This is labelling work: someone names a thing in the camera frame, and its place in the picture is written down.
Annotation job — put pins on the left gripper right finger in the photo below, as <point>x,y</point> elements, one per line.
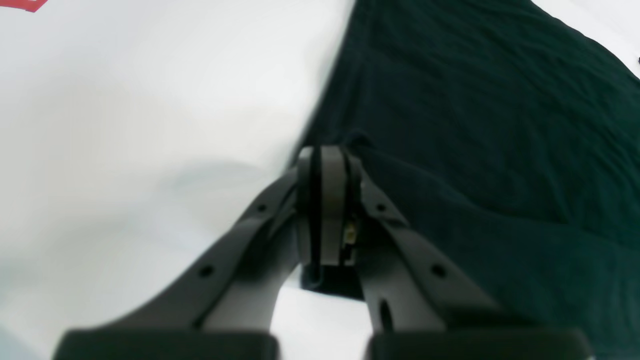
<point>421,305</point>

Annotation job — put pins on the red rectangle table marking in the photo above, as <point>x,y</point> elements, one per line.
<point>31,6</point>

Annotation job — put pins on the black T-shirt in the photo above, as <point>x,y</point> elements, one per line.
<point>509,140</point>

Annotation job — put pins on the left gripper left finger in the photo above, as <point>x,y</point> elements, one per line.
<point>221,307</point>

